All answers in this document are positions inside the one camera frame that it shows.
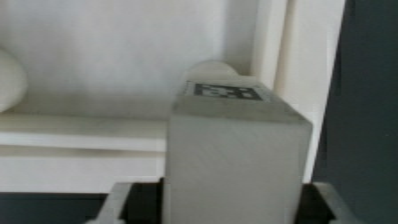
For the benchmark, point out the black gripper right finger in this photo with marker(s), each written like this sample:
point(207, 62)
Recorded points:
point(337, 204)

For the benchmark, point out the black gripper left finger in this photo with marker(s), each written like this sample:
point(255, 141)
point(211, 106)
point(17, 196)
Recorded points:
point(111, 211)

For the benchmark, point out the white table leg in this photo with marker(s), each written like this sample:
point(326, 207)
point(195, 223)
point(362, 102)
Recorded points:
point(237, 151)

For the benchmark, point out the white square tabletop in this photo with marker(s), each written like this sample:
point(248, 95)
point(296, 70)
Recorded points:
point(99, 56)

